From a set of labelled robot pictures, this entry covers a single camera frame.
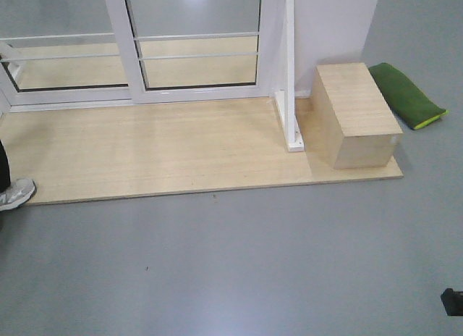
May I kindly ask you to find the fixed white glass door panel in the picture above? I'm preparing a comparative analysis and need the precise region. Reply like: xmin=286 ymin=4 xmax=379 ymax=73
xmin=1 ymin=0 xmax=129 ymax=113

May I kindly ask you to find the green folded mat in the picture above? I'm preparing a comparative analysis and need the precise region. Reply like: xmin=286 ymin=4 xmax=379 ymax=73
xmin=368 ymin=62 xmax=449 ymax=130

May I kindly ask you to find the light wooden box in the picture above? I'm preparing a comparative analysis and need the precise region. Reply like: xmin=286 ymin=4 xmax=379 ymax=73
xmin=311 ymin=63 xmax=403 ymax=169

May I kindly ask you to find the grey white sneaker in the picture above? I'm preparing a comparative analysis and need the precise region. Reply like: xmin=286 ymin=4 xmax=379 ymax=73
xmin=1 ymin=178 xmax=36 ymax=211

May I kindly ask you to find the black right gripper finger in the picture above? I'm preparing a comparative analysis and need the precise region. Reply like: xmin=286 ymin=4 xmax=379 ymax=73
xmin=441 ymin=288 xmax=463 ymax=316

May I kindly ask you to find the black trouser leg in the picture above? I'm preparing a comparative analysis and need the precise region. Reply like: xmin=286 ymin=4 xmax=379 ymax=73
xmin=0 ymin=142 xmax=11 ymax=193

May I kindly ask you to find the light wooden floor board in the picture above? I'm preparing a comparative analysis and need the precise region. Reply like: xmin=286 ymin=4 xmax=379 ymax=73
xmin=1 ymin=98 xmax=402 ymax=204

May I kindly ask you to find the white framed sliding glass door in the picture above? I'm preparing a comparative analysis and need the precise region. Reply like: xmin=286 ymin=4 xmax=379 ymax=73
xmin=105 ymin=0 xmax=285 ymax=104

